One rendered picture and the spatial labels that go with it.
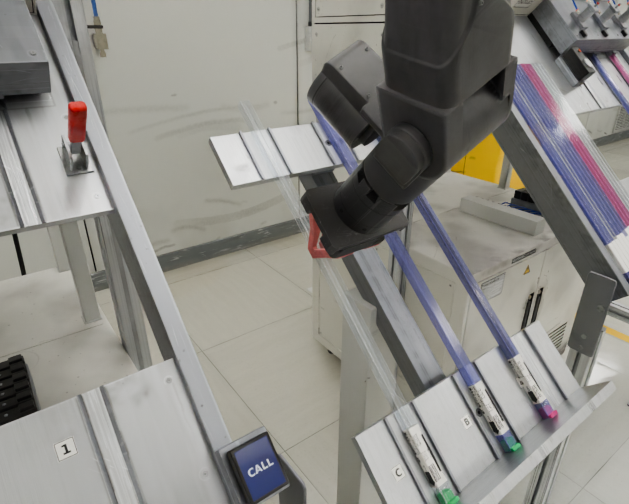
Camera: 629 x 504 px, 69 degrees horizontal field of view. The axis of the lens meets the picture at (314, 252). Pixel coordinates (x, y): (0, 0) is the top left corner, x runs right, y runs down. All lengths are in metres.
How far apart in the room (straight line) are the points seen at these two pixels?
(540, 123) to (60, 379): 1.03
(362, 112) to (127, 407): 0.34
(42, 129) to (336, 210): 0.35
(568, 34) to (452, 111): 1.06
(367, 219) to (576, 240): 0.64
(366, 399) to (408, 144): 0.48
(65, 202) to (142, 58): 1.78
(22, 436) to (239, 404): 1.23
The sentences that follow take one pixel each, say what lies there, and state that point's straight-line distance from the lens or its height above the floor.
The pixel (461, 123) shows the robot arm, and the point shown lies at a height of 1.10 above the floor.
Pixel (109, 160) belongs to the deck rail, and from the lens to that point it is 0.58.
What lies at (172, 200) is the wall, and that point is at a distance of 2.44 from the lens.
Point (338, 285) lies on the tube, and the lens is 0.51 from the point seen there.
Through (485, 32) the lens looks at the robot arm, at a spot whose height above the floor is 1.15.
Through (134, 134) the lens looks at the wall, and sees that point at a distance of 2.32.
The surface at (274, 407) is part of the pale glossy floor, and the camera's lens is 1.64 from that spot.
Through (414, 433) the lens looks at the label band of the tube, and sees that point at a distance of 0.51.
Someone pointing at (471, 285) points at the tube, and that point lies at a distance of 0.63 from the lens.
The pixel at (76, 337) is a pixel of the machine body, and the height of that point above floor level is 0.62.
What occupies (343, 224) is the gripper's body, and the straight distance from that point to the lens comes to 0.43.
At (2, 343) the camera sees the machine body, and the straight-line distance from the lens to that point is 1.06.
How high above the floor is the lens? 1.15
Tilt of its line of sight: 26 degrees down
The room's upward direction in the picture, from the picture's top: straight up
